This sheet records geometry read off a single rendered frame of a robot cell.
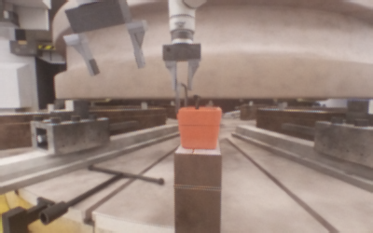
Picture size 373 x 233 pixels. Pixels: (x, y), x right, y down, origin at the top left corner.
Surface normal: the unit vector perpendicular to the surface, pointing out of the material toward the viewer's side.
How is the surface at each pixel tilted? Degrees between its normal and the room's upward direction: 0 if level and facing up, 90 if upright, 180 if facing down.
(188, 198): 90
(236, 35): 90
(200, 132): 97
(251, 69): 90
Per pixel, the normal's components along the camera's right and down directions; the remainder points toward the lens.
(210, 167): -0.14, 0.10
